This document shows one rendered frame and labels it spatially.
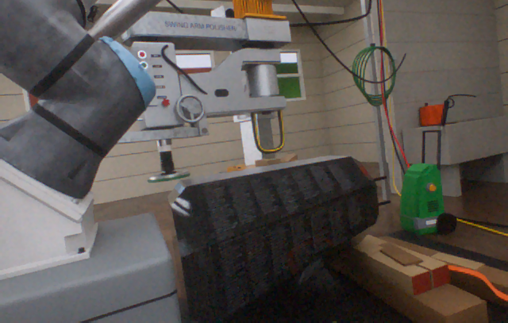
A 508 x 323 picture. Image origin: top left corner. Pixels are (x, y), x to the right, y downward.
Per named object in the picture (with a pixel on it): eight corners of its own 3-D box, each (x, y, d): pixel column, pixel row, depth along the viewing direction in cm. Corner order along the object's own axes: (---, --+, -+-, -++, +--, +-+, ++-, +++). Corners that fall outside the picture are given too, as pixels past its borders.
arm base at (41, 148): (79, 206, 53) (119, 159, 55) (-40, 136, 46) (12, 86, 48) (86, 191, 70) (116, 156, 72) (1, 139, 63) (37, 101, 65)
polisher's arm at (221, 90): (273, 128, 211) (263, 55, 208) (293, 124, 191) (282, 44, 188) (163, 140, 174) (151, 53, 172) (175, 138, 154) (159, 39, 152)
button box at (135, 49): (156, 105, 153) (148, 48, 152) (158, 105, 151) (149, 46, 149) (140, 107, 149) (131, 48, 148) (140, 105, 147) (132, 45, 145)
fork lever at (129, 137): (199, 136, 184) (198, 128, 184) (211, 134, 168) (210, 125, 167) (63, 149, 150) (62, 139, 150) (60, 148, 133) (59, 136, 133)
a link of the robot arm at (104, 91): (117, 159, 59) (175, 90, 63) (26, 96, 49) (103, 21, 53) (100, 145, 71) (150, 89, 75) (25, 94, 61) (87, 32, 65)
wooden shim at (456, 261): (430, 259, 191) (429, 256, 191) (439, 254, 196) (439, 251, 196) (475, 272, 169) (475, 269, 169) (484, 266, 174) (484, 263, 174)
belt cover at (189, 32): (271, 59, 214) (267, 34, 213) (292, 48, 192) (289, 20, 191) (121, 57, 166) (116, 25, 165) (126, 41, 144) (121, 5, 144)
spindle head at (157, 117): (202, 130, 186) (191, 55, 184) (216, 126, 167) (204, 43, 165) (139, 136, 169) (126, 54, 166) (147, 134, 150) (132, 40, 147)
